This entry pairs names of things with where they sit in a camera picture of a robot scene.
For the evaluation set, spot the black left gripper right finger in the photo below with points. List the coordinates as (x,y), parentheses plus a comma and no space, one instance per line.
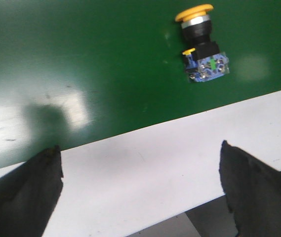
(253,192)

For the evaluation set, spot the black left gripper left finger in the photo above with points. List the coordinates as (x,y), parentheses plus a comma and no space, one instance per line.
(30,193)

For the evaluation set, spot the yellow mushroom push button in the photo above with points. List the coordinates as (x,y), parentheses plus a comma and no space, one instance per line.
(203,60)

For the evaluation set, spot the green conveyor belt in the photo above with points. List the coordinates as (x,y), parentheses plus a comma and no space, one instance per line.
(77,71)

